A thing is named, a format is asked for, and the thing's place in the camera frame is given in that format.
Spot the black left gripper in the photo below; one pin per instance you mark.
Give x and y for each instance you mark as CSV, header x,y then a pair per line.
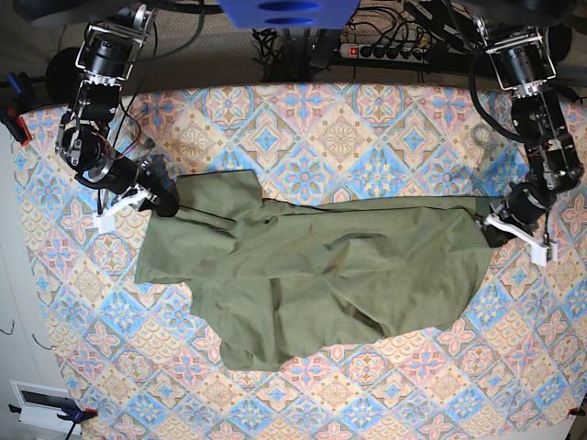
x,y
510,217

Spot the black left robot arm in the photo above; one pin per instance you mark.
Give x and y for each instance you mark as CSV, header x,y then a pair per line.
x,y
522,63

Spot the olive green t-shirt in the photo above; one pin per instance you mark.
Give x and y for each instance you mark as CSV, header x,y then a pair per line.
x,y
277,281

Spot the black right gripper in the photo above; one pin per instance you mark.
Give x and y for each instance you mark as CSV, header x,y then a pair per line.
x,y
152,175

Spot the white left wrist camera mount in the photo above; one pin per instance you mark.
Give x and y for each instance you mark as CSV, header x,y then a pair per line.
x,y
541,251

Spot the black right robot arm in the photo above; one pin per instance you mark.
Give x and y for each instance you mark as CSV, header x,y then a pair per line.
x,y
105,60

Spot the black round stool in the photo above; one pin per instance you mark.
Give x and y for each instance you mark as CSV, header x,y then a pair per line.
x,y
63,77

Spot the orange clamp lower right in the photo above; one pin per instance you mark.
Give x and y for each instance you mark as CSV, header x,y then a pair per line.
x,y
577,412

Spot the white power strip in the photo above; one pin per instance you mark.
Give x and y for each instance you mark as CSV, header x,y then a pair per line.
x,y
356,51

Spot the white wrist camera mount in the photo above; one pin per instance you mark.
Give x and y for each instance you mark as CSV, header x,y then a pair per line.
x,y
541,251
104,219

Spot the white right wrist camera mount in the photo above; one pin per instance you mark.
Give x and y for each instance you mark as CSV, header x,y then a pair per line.
x,y
104,219

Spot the blue orange clamp lower left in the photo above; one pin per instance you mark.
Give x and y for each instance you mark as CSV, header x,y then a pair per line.
x,y
67,421

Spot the colourful patterned tablecloth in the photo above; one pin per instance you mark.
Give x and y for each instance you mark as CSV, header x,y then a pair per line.
x,y
515,360

